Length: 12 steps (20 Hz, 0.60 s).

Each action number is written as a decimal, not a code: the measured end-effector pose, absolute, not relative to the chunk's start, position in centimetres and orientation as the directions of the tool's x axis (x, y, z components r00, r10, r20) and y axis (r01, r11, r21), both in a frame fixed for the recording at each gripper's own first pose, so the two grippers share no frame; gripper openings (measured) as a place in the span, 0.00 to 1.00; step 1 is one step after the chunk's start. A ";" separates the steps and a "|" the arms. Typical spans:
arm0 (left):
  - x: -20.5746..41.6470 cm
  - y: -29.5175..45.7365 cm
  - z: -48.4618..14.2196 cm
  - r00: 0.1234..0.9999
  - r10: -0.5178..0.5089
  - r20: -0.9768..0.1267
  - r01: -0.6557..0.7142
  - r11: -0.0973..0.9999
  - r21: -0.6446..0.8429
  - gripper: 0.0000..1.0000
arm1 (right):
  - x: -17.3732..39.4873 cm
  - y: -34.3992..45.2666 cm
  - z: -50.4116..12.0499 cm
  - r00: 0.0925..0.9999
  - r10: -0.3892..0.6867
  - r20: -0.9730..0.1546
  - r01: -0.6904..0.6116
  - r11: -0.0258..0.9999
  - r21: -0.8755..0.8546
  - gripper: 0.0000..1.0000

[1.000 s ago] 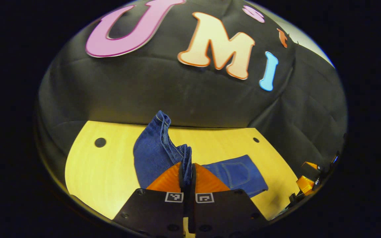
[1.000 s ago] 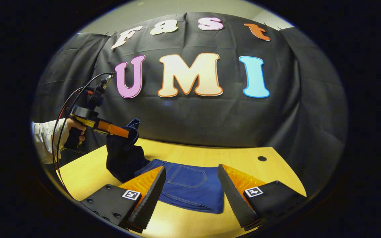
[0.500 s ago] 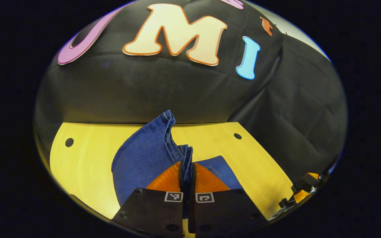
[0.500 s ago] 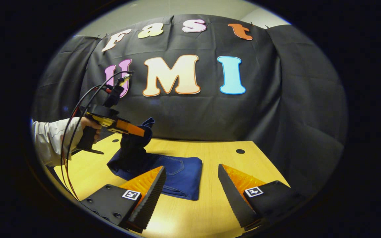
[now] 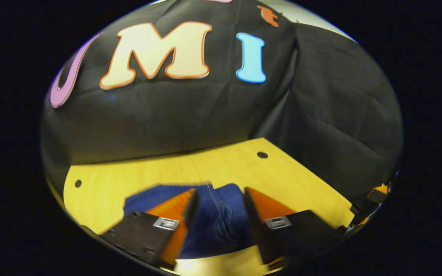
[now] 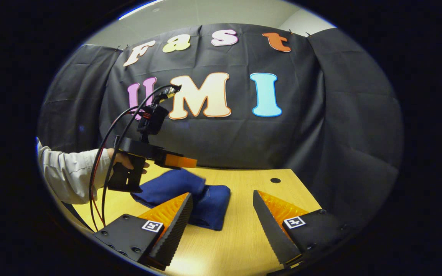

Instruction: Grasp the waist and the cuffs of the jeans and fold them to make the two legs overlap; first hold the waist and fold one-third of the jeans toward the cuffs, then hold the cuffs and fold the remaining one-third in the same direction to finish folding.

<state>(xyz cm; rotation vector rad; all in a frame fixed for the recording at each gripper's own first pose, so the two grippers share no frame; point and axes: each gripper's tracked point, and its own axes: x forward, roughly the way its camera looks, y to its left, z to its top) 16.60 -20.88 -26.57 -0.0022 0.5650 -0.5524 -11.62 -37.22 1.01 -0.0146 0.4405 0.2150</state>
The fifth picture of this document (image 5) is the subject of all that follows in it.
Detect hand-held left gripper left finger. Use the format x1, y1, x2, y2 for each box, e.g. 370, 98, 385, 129
100, 187, 200, 269

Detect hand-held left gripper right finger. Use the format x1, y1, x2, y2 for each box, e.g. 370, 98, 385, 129
243, 186, 345, 266

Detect blue jeans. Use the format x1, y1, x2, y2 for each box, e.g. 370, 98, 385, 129
123, 183, 262, 260

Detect black backdrop cloth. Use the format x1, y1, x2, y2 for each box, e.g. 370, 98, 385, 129
41, 0, 404, 200

